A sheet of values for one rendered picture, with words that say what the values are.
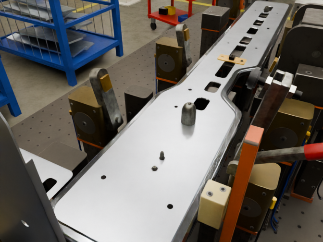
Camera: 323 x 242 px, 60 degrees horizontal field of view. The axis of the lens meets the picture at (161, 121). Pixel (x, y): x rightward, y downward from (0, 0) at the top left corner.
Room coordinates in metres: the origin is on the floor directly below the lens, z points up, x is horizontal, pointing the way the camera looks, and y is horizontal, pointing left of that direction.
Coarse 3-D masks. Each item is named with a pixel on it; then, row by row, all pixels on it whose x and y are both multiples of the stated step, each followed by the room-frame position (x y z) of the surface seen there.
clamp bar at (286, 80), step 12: (252, 72) 0.31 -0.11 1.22; (276, 72) 0.31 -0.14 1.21; (252, 84) 0.30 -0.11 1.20; (264, 84) 0.30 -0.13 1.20; (276, 84) 0.28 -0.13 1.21; (288, 84) 0.28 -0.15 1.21; (264, 96) 0.29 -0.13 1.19; (276, 96) 0.28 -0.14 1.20; (288, 96) 0.28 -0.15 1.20; (300, 96) 0.28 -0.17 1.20; (264, 108) 0.28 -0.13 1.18; (276, 108) 0.28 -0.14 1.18; (252, 120) 0.32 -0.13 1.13; (264, 120) 0.28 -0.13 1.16; (264, 132) 0.28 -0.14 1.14; (240, 144) 0.32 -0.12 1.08
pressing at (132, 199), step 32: (256, 0) 1.44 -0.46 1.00; (224, 32) 1.02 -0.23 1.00; (256, 32) 1.01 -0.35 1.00; (256, 64) 0.75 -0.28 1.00; (160, 96) 0.58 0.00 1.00; (192, 96) 0.58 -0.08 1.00; (224, 96) 0.58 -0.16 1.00; (128, 128) 0.46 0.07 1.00; (160, 128) 0.46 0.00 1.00; (192, 128) 0.46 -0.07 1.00; (224, 128) 0.46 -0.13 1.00; (96, 160) 0.37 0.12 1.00; (128, 160) 0.36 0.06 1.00; (160, 160) 0.36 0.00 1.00; (192, 160) 0.36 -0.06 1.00; (64, 192) 0.29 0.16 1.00; (96, 192) 0.29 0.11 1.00; (128, 192) 0.29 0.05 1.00; (160, 192) 0.29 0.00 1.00; (192, 192) 0.29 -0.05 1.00; (64, 224) 0.23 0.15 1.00; (96, 224) 0.23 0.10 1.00; (128, 224) 0.23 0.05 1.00; (160, 224) 0.23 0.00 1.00; (192, 224) 0.23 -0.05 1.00
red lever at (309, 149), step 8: (312, 144) 0.27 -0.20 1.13; (320, 144) 0.27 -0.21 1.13; (264, 152) 0.30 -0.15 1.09; (272, 152) 0.29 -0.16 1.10; (280, 152) 0.28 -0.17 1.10; (288, 152) 0.28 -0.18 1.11; (296, 152) 0.27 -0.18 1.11; (304, 152) 0.26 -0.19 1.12; (312, 152) 0.26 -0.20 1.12; (320, 152) 0.26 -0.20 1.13; (256, 160) 0.29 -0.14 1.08; (264, 160) 0.29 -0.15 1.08; (272, 160) 0.28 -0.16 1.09; (280, 160) 0.28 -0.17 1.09; (288, 160) 0.27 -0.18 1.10
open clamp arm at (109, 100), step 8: (96, 72) 0.49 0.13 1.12; (104, 72) 0.50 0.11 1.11; (96, 80) 0.48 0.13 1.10; (104, 80) 0.49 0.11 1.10; (96, 88) 0.48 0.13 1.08; (104, 88) 0.48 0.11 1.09; (112, 88) 0.51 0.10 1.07; (96, 96) 0.48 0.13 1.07; (104, 96) 0.48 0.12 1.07; (112, 96) 0.50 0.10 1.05; (104, 104) 0.48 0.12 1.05; (112, 104) 0.49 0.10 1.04; (104, 112) 0.48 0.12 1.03; (112, 112) 0.48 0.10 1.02; (120, 112) 0.50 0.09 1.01; (112, 120) 0.48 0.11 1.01; (120, 120) 0.49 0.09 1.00; (112, 128) 0.47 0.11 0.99
